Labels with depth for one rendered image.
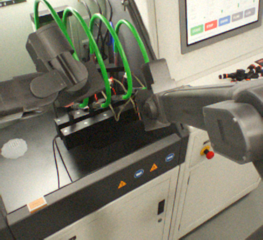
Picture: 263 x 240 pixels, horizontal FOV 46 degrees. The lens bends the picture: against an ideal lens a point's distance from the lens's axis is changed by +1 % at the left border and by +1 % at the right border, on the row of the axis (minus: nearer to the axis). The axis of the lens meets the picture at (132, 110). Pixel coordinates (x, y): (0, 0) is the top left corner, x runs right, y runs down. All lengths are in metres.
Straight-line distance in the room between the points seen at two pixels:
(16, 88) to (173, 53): 0.82
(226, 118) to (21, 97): 0.36
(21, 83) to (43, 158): 0.76
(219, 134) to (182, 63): 1.05
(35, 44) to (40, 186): 0.70
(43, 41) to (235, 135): 0.42
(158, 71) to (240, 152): 0.44
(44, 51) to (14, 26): 0.65
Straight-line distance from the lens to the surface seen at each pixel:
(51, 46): 0.56
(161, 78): 0.63
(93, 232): 1.24
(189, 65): 1.31
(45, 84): 0.52
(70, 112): 1.09
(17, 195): 1.18
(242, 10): 1.45
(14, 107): 0.51
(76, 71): 0.55
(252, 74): 1.43
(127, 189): 1.14
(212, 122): 0.25
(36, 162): 1.25
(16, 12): 1.20
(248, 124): 0.21
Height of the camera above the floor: 1.76
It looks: 42 degrees down
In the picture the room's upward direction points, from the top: straight up
